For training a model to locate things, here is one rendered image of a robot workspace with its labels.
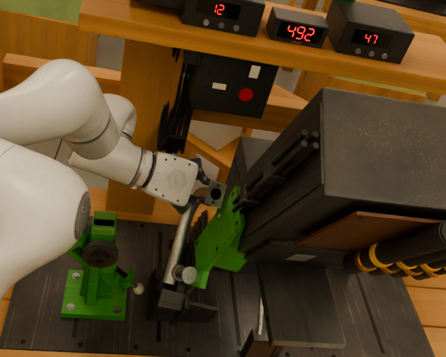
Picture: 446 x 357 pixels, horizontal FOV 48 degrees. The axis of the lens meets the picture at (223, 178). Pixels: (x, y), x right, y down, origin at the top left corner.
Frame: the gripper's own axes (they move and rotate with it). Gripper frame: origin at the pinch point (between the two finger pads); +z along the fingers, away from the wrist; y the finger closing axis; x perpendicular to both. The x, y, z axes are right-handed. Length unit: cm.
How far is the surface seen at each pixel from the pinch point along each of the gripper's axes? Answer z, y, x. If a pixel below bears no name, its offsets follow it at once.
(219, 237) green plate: 3.4, -9.0, -5.0
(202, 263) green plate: 3.7, -15.7, 0.0
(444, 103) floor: 297, 169, 229
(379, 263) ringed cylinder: 18.1, -5.0, -37.7
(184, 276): 0.6, -19.6, 0.5
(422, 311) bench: 79, -12, 4
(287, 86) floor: 148, 126, 252
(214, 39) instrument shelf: -13.5, 29.0, -10.2
